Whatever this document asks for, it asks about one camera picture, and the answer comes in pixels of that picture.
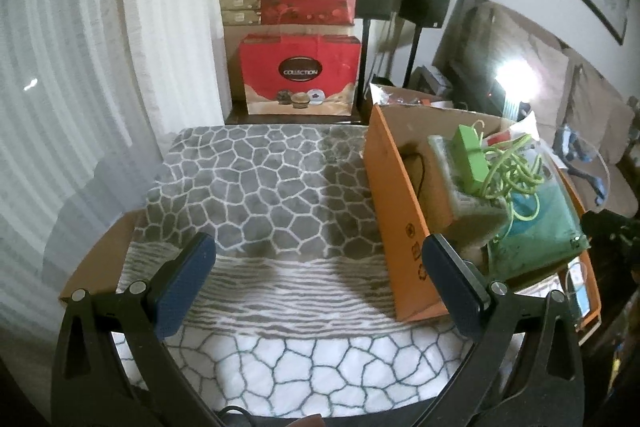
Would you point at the clear bag of face masks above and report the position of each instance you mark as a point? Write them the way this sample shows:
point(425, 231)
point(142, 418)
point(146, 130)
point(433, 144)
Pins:
point(543, 231)

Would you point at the green white rectangular box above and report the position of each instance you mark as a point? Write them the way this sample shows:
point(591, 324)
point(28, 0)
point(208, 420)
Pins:
point(467, 221)

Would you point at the lime green power bank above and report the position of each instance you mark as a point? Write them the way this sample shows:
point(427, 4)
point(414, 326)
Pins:
point(469, 158)

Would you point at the beige sofa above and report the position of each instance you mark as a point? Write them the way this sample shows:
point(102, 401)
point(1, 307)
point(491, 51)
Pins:
point(489, 52)

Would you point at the grey white patterned blanket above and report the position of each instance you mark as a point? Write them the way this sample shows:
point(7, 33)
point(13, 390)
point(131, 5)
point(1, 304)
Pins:
point(297, 316)

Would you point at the open cardboard box with clutter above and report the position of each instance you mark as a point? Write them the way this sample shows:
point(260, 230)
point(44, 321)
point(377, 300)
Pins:
point(383, 92)

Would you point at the stacked gold boxes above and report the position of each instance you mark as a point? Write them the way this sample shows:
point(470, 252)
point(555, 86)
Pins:
point(241, 12)

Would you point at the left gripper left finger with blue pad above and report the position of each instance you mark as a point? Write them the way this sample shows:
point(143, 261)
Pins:
point(177, 283)

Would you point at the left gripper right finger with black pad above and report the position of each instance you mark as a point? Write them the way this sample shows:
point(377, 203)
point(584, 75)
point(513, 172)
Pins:
point(461, 287)

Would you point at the orange cardboard box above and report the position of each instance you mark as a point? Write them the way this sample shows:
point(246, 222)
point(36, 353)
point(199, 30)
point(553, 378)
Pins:
point(394, 156)

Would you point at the blue headset on sofa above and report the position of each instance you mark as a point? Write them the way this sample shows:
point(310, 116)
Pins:
point(575, 152)

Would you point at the right black speaker on stand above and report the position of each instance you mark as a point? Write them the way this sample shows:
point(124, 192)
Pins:
point(422, 14)

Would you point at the white curtain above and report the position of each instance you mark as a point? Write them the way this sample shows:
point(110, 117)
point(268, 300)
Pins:
point(92, 93)

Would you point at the red Collection gift bag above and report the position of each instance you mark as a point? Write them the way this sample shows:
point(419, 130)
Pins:
point(299, 75)

